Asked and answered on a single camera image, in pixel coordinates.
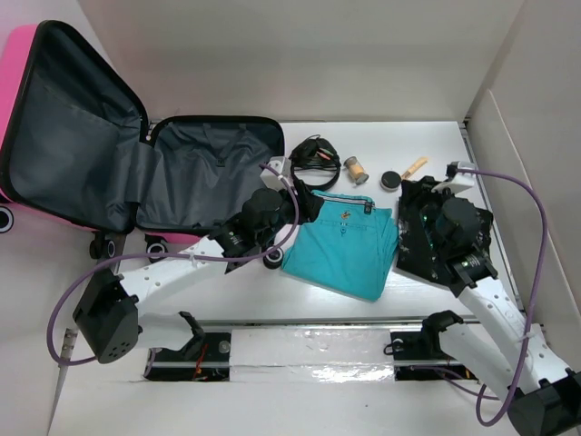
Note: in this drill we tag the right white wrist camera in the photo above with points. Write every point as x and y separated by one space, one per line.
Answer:
460 178

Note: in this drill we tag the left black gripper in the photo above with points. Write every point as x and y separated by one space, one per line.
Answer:
307 204

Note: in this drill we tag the pink hard-shell suitcase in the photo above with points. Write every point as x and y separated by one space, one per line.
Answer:
77 145

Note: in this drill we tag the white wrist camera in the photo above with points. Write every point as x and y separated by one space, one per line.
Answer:
460 178
277 174

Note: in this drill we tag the black wired headphones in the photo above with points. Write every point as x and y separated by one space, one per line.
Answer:
315 153

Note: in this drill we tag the beige concealer tube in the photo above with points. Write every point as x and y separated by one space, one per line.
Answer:
414 167

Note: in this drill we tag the black lid powder jar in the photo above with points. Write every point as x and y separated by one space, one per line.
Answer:
390 181

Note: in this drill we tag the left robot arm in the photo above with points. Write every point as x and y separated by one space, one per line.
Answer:
117 312

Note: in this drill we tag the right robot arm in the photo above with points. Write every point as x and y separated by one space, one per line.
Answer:
542 391

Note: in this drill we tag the clear jar with sponge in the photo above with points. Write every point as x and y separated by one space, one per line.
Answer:
356 170

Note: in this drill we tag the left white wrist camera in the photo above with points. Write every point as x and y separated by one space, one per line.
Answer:
277 174

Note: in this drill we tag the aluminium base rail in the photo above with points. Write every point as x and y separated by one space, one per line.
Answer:
330 354

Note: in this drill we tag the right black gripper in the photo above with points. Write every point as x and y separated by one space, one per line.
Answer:
448 193

